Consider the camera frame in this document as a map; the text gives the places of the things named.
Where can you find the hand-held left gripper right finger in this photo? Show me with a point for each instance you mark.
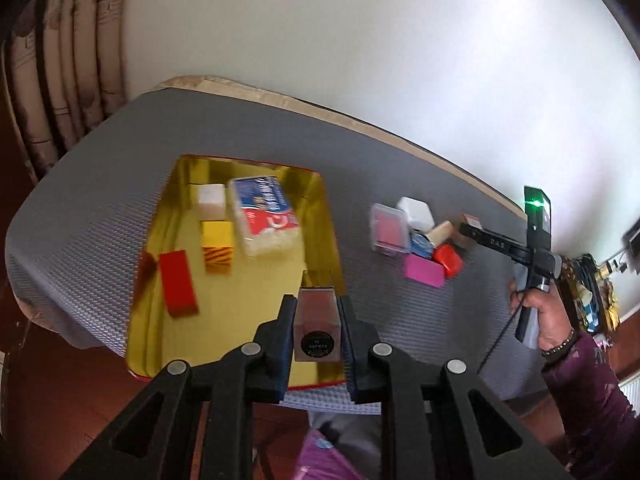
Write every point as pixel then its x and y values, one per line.
pixel 350 355

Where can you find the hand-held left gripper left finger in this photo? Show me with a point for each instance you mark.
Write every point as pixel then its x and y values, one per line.
pixel 283 355

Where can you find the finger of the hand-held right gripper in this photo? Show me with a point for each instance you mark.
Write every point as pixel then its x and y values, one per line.
pixel 495 241

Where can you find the small clear box brown contents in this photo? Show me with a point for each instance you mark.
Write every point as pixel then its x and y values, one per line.
pixel 318 320

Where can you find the beige cylinder container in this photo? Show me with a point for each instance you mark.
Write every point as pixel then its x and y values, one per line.
pixel 440 232

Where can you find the gold tin tray red rim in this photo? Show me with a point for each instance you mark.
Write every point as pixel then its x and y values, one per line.
pixel 260 280

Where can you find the white rounded square box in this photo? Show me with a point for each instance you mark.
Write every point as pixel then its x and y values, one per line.
pixel 416 212

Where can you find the person's right forearm purple sleeve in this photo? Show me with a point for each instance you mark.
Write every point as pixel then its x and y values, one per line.
pixel 595 400

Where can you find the person's right hand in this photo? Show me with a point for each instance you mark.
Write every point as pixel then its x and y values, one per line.
pixel 547 315

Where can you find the small brown box red label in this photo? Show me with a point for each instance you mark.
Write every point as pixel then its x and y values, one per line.
pixel 469 237

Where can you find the small red container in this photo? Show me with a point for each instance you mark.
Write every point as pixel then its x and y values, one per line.
pixel 447 260

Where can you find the small blue tin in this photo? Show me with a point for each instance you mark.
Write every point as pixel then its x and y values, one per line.
pixel 421 246

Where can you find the pile of colourful clutter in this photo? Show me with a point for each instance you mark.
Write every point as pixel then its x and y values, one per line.
pixel 590 295

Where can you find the pink rectangular box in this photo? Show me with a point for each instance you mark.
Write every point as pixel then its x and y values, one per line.
pixel 424 271

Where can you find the clear pink flat case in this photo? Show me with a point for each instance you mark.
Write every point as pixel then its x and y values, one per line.
pixel 389 232

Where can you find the purple patterned cloth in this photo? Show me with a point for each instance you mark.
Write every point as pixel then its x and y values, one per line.
pixel 325 460

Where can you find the red rectangular box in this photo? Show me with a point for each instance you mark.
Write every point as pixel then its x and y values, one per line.
pixel 178 285

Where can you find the yellow tiger-striped box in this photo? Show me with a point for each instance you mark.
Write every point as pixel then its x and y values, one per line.
pixel 218 245

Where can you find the grey textured mat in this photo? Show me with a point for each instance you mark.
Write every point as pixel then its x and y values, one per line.
pixel 390 160

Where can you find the blue red tissue packet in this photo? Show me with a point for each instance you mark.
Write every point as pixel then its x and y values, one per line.
pixel 265 215

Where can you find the small white cube box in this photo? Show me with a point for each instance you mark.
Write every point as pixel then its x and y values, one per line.
pixel 211 199

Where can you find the white radiator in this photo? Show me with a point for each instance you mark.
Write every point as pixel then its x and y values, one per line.
pixel 631 395

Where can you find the beige patterned curtain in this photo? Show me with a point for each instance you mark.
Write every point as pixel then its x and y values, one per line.
pixel 60 70

